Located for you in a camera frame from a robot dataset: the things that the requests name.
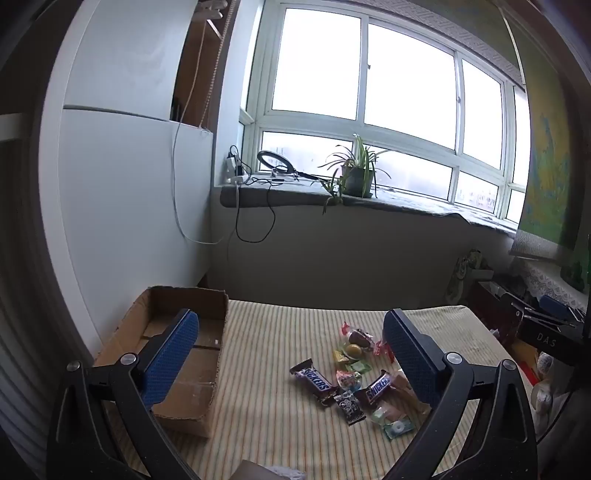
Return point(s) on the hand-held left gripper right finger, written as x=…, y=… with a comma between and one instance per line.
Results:
x=408, y=362

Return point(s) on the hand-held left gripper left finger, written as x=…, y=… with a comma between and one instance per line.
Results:
x=171, y=357

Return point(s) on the beige snack packet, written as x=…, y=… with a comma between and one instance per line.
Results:
x=403, y=385

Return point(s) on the green snack packet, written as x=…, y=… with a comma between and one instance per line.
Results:
x=360, y=367

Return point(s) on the brown cardboard box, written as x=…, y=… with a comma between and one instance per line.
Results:
x=205, y=323

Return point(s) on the clear red packet dark snack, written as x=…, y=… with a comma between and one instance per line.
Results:
x=382, y=348
x=360, y=338

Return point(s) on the black white patterned packet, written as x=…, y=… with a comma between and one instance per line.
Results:
x=349, y=407

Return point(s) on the brown chocolate bar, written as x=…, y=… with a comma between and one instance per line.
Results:
x=378, y=387
x=314, y=378

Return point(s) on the golden round candy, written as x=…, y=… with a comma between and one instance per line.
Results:
x=354, y=350

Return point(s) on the clear pink green packet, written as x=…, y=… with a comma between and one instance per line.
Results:
x=379, y=410

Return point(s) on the colourful round candy packet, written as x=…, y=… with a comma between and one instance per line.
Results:
x=349, y=379

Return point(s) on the yellow candy packet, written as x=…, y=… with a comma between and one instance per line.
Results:
x=340, y=357

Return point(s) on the patterned fabric bag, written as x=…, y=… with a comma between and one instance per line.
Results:
x=464, y=277

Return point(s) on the dark cluttered desk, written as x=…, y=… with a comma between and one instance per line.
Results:
x=508, y=318

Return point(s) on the striped cloth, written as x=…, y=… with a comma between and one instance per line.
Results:
x=277, y=332

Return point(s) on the white lace cloth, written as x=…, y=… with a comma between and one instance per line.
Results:
x=545, y=274

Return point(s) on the white wardrobe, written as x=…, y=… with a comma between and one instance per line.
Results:
x=129, y=184

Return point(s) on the potted spider plant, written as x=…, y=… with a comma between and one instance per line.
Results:
x=358, y=177

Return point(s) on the white power strip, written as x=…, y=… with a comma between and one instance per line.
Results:
x=233, y=168

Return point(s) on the white framed window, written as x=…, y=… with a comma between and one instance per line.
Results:
x=392, y=83

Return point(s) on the wall map poster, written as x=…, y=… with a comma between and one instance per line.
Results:
x=549, y=161

